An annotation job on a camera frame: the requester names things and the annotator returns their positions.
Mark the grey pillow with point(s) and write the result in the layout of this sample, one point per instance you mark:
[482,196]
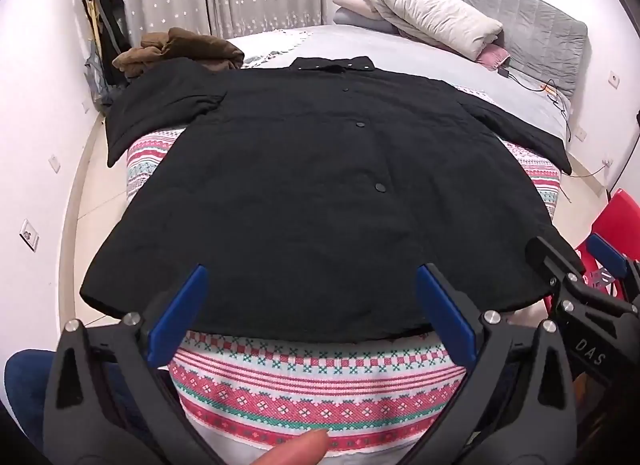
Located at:
[360,22]

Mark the pale pink pillow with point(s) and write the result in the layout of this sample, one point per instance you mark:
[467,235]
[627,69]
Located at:
[352,2]

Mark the white wall socket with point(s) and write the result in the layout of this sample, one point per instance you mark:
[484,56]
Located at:
[29,234]
[612,79]
[580,134]
[606,163]
[54,162]

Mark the black phone charger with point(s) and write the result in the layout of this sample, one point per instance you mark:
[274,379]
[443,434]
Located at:
[503,72]

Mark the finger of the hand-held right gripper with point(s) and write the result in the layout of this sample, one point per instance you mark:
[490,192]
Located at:
[606,254]
[547,257]

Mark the grey quilted headboard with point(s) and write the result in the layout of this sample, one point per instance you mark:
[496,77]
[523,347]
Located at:
[530,10]

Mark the cream pillow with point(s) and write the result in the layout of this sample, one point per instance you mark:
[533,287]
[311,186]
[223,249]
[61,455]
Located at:
[435,15]

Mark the red green patterned blanket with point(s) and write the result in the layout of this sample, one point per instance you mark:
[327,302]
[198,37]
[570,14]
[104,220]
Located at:
[310,385]

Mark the dark hanging clothes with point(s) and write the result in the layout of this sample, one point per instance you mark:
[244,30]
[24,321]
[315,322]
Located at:
[110,30]

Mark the person's left hand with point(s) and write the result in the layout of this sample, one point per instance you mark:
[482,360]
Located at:
[295,450]

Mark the small pink pillow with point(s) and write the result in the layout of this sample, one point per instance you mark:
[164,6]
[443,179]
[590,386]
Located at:
[492,55]

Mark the brown jacket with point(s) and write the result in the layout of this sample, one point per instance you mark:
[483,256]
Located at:
[190,47]

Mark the wooden coat rack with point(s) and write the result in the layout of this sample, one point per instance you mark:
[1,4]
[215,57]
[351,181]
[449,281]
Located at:
[92,15]

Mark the grey bed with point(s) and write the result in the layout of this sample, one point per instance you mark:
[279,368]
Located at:
[425,60]

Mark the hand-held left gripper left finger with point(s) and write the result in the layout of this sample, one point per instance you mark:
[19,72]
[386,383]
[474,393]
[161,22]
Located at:
[177,315]

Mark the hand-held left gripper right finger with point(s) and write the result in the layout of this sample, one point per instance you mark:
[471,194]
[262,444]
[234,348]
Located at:
[445,310]

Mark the red chair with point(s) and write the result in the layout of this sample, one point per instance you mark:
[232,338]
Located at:
[620,215]

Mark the black quilted jacket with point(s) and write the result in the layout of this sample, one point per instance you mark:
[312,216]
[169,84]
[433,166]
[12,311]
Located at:
[310,185]

